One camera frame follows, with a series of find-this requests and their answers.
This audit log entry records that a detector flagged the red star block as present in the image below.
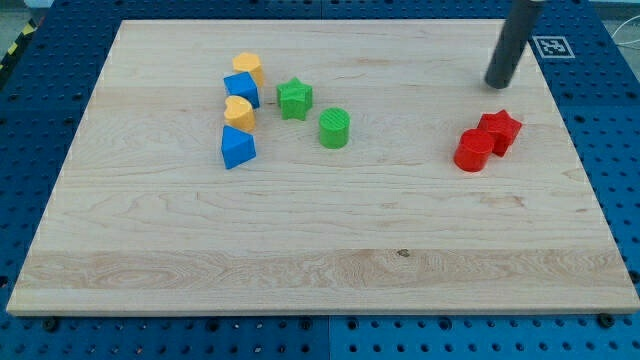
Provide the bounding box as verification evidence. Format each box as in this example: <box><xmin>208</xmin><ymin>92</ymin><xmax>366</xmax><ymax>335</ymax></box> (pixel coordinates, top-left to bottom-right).
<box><xmin>477</xmin><ymin>110</ymin><xmax>522</xmax><ymax>157</ymax></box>

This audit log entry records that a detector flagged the yellow heart block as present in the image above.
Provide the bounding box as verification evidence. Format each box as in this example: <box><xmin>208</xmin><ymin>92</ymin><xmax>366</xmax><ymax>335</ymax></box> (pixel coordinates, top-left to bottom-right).
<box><xmin>224</xmin><ymin>95</ymin><xmax>256</xmax><ymax>132</ymax></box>

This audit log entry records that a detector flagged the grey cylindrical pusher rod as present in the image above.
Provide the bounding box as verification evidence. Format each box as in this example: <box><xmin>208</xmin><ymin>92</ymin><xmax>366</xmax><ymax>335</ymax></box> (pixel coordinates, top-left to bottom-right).
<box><xmin>484</xmin><ymin>0</ymin><xmax>545</xmax><ymax>89</ymax></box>

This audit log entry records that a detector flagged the wooden board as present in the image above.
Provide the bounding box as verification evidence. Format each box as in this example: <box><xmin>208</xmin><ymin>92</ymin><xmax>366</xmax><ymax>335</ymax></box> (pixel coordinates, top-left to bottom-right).
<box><xmin>7</xmin><ymin>20</ymin><xmax>639</xmax><ymax>317</ymax></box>

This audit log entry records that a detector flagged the fiducial marker tag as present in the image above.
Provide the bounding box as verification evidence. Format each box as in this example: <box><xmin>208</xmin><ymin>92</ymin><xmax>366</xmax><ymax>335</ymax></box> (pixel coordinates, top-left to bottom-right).
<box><xmin>533</xmin><ymin>35</ymin><xmax>575</xmax><ymax>59</ymax></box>

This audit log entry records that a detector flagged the green cylinder block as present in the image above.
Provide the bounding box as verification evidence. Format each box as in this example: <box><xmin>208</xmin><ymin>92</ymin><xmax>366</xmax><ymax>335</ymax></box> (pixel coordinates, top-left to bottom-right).
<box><xmin>319</xmin><ymin>107</ymin><xmax>350</xmax><ymax>149</ymax></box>

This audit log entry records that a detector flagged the blue triangle block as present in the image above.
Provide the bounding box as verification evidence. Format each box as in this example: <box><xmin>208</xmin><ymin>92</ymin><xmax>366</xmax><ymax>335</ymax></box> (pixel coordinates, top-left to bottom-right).
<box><xmin>221</xmin><ymin>125</ymin><xmax>256</xmax><ymax>169</ymax></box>

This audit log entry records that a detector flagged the white cable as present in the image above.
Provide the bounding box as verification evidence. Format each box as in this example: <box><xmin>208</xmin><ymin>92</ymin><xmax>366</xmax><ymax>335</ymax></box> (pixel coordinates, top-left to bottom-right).
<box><xmin>610</xmin><ymin>13</ymin><xmax>640</xmax><ymax>52</ymax></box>

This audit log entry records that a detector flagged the green star block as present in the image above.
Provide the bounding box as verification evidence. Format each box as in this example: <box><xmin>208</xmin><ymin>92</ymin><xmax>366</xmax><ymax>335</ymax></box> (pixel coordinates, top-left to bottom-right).
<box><xmin>276</xmin><ymin>77</ymin><xmax>313</xmax><ymax>121</ymax></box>

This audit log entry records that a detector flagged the red cylinder block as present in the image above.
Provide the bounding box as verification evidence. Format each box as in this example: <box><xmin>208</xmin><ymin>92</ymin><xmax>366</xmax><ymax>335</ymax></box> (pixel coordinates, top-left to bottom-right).
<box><xmin>453</xmin><ymin>129</ymin><xmax>495</xmax><ymax>172</ymax></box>

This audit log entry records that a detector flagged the blue cube block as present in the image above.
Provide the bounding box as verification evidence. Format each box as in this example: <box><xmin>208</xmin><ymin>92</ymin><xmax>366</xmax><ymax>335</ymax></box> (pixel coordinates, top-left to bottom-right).
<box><xmin>223</xmin><ymin>72</ymin><xmax>260</xmax><ymax>109</ymax></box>

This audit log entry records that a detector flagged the yellow pentagon block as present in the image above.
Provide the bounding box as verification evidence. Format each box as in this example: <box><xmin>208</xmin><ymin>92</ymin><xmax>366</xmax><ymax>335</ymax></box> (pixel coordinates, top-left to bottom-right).
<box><xmin>232</xmin><ymin>52</ymin><xmax>265</xmax><ymax>87</ymax></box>

